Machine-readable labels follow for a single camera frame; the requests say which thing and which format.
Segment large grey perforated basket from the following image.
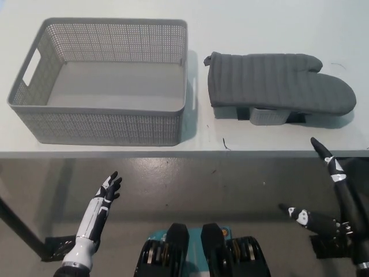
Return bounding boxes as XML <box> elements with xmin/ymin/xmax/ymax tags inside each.
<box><xmin>6</xmin><ymin>17</ymin><xmax>189</xmax><ymax>147</ymax></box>

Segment black flat mat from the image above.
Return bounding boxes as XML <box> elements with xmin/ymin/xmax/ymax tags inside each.
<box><xmin>236</xmin><ymin>106</ymin><xmax>307</xmax><ymax>124</ymax></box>

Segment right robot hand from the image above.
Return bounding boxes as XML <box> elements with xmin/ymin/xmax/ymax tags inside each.
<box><xmin>278</xmin><ymin>137</ymin><xmax>369</xmax><ymax>268</ymax></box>

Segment grey quilted oven glove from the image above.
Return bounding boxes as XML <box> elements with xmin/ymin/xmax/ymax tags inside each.
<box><xmin>203</xmin><ymin>51</ymin><xmax>357</xmax><ymax>118</ymax></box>

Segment black table foot plate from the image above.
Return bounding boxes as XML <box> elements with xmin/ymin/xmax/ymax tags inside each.
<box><xmin>40</xmin><ymin>235</ymin><xmax>77</xmax><ymax>262</ymax></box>
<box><xmin>309</xmin><ymin>234</ymin><xmax>356</xmax><ymax>259</ymax></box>

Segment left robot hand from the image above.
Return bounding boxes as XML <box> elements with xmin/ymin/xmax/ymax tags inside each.
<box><xmin>62</xmin><ymin>170</ymin><xmax>123</xmax><ymax>268</ymax></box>

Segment black table leg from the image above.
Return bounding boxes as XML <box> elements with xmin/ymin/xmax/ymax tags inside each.
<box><xmin>0</xmin><ymin>195</ymin><xmax>48</xmax><ymax>256</ymax></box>

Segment small grey perforated container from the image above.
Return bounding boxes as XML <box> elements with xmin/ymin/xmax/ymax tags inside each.
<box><xmin>249</xmin><ymin>107</ymin><xmax>291</xmax><ymax>126</ymax></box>

